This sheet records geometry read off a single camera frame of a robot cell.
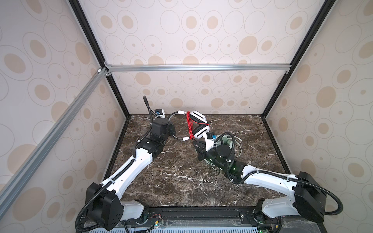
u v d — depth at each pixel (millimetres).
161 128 563
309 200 409
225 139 950
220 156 565
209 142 638
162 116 684
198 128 710
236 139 900
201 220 729
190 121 744
